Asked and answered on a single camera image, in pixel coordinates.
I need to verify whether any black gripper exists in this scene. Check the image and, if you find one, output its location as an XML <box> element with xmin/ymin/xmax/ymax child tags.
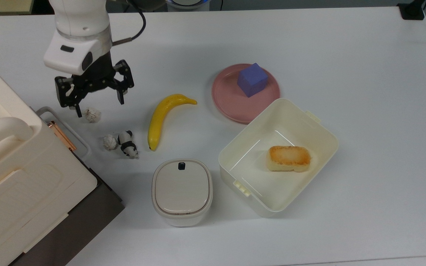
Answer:
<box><xmin>55</xmin><ymin>52</ymin><xmax>135</xmax><ymax>118</ymax></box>

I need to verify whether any brown drawer cabinet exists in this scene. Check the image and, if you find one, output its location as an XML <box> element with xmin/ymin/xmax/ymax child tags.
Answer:
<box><xmin>10</xmin><ymin>168</ymin><xmax>125</xmax><ymax>266</ymax></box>

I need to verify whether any crumpled white paper ball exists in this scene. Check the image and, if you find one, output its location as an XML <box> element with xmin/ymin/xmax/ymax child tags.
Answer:
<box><xmin>103</xmin><ymin>135</ymin><xmax>119</xmax><ymax>151</ymax></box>
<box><xmin>84</xmin><ymin>107</ymin><xmax>101</xmax><ymax>123</ymax></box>

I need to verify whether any toy panda figure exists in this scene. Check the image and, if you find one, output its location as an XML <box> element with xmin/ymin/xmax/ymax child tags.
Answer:
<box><xmin>117</xmin><ymin>130</ymin><xmax>139</xmax><ymax>160</ymax></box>

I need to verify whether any yellow banana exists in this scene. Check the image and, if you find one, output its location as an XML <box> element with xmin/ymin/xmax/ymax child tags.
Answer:
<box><xmin>147</xmin><ymin>93</ymin><xmax>198</xmax><ymax>151</ymax></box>

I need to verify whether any cream upper cabinet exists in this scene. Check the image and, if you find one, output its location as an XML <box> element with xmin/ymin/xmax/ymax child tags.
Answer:
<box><xmin>0</xmin><ymin>52</ymin><xmax>98</xmax><ymax>266</ymax></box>

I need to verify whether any pink plate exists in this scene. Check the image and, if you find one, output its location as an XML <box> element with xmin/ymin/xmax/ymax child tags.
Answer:
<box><xmin>212</xmin><ymin>64</ymin><xmax>281</xmax><ymax>124</ymax></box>

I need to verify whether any small white lidded bin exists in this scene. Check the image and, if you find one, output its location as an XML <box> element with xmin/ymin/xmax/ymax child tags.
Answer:
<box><xmin>152</xmin><ymin>159</ymin><xmax>214</xmax><ymax>227</ymax></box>

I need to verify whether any purple cube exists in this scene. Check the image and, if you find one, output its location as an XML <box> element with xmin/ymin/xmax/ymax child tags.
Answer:
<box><xmin>237</xmin><ymin>63</ymin><xmax>269</xmax><ymax>98</ymax></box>

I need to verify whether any cream plastic storage box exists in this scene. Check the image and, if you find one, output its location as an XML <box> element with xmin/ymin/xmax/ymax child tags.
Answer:
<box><xmin>219</xmin><ymin>98</ymin><xmax>339</xmax><ymax>218</ymax></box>

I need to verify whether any toasted bread piece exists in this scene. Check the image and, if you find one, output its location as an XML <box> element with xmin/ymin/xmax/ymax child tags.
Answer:
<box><xmin>267</xmin><ymin>145</ymin><xmax>312</xmax><ymax>173</ymax></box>

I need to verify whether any black stand base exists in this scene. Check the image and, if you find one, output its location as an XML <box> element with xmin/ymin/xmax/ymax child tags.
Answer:
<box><xmin>397</xmin><ymin>0</ymin><xmax>426</xmax><ymax>21</ymax></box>

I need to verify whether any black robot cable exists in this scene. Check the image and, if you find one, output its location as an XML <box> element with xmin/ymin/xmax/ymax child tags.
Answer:
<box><xmin>111</xmin><ymin>0</ymin><xmax>147</xmax><ymax>47</ymax></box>

